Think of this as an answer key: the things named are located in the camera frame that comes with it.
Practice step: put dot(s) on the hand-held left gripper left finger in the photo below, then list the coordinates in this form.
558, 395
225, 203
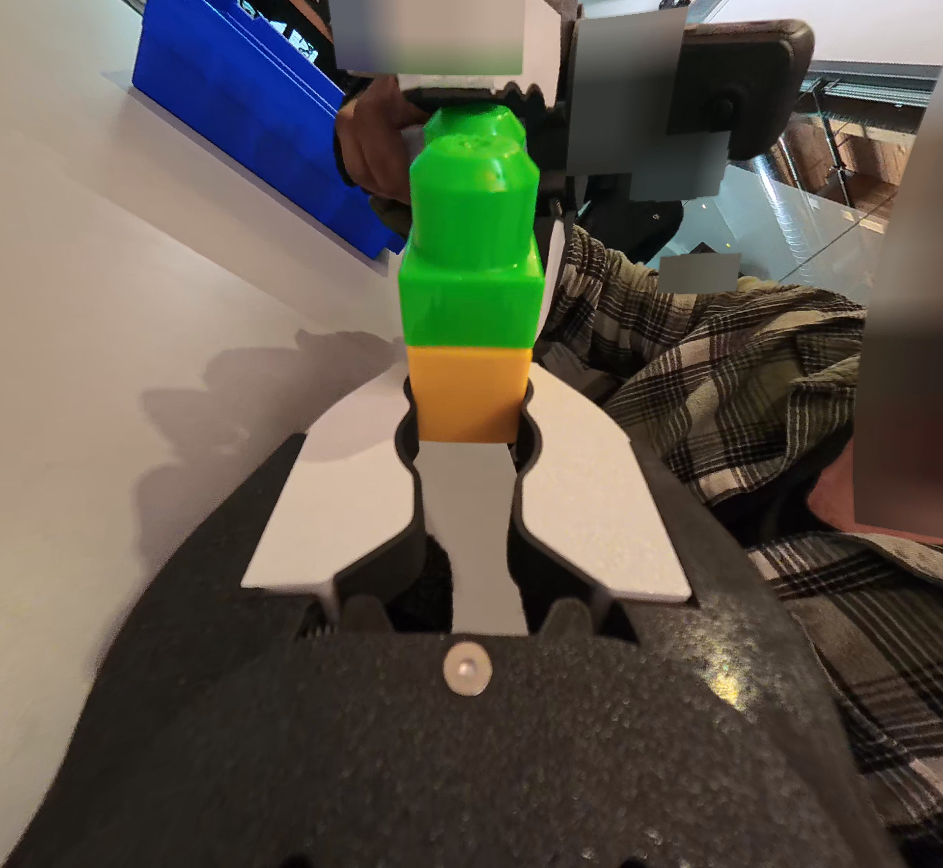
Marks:
339, 507

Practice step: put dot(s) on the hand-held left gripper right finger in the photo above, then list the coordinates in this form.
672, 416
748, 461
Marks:
597, 507

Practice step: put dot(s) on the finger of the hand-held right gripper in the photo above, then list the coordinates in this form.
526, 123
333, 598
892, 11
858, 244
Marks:
546, 58
471, 82

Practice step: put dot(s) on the yellow two-stud block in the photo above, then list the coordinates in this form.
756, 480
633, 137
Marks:
468, 397

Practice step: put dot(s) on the green two-stud block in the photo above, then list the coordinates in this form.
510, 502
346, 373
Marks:
464, 293

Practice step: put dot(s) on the blue plastic bin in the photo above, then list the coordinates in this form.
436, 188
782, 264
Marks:
243, 95

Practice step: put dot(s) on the person's right hand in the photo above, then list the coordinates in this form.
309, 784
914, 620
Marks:
368, 146

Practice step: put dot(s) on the person's plaid shirt torso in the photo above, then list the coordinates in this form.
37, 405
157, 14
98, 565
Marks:
847, 625

